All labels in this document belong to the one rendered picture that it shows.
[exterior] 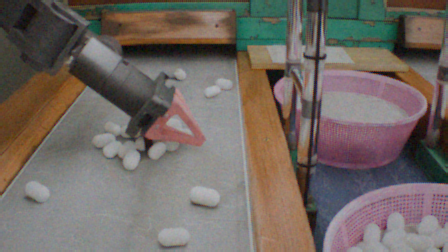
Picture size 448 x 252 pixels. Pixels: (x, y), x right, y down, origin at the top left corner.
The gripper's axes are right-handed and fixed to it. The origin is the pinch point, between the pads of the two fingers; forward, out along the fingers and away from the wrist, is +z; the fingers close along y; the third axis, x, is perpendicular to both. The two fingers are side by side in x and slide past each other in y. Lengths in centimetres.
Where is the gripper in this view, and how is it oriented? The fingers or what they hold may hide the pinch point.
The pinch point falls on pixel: (198, 139)
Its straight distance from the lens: 63.3
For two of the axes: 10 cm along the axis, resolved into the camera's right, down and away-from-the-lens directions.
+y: -0.2, -4.2, 9.1
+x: -6.3, 7.1, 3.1
